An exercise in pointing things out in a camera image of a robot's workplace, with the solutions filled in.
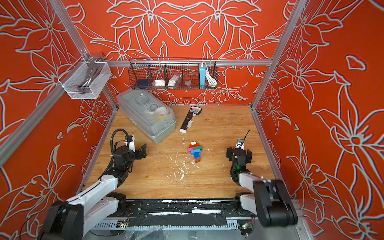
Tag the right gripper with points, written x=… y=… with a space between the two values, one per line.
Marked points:
x=230 y=153

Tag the light blue box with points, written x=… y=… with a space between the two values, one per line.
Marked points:
x=202 y=75

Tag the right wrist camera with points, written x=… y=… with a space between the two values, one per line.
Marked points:
x=240 y=144

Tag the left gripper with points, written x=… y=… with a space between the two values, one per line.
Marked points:
x=143 y=154

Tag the green lego brick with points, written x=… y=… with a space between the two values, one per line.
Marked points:
x=198 y=147

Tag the white mesh basket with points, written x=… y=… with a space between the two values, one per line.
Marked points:
x=87 y=79

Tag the light blue lego brick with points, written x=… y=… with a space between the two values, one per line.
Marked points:
x=196 y=151

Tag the black wire basket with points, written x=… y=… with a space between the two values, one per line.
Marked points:
x=179 y=73

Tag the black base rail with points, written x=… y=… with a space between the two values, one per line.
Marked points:
x=179 y=214

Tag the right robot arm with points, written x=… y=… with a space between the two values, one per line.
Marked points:
x=268 y=200

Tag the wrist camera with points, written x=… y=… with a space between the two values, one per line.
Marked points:
x=240 y=144
x=130 y=143

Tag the dark round jar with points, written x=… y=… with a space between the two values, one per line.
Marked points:
x=142 y=84

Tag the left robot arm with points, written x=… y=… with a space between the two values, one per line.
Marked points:
x=74 y=218

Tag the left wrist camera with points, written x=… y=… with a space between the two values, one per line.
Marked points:
x=130 y=143

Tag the clear plastic storage box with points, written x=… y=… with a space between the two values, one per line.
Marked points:
x=151 y=115

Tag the black white power strip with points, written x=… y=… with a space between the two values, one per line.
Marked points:
x=193 y=111

